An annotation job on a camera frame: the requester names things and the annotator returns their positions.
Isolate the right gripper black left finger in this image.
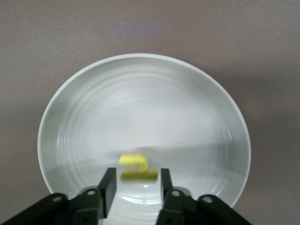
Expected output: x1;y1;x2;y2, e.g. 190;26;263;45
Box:
0;167;117;225

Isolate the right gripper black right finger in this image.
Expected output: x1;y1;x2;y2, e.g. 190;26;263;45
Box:
156;168;253;225

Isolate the yellow foam letter h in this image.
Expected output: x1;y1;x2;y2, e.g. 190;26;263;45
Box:
119;153;159;180

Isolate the beige round plate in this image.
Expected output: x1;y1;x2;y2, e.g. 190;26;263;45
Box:
37;53;252;221

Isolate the brown table cover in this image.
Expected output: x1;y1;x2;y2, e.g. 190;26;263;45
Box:
0;0;300;225

